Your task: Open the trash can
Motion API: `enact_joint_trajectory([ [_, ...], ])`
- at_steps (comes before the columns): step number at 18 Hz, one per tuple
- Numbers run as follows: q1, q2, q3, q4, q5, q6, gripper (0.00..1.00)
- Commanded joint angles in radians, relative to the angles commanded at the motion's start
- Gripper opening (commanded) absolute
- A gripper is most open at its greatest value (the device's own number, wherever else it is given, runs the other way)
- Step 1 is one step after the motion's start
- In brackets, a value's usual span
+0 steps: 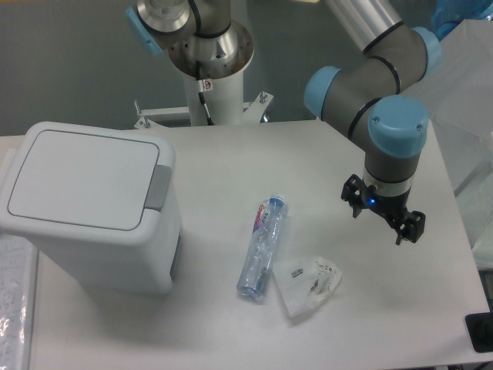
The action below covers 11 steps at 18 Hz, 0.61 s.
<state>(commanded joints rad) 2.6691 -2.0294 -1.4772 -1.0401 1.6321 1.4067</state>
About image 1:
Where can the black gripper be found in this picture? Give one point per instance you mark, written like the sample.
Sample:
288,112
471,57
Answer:
409,226

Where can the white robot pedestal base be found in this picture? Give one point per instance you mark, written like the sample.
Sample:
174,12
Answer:
209,102

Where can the crumpled clear plastic bag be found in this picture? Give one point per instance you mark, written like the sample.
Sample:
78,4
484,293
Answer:
305,283

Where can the bubble wrap sheet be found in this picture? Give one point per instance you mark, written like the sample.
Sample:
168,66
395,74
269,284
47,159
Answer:
19,262

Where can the black device at edge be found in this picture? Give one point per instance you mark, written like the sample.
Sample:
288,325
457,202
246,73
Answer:
479,327

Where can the white trash can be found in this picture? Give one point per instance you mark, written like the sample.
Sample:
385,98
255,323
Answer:
100,203

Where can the clear plastic water bottle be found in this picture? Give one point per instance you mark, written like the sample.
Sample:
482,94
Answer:
268,228

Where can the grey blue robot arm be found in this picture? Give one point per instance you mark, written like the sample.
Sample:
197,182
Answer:
366,105

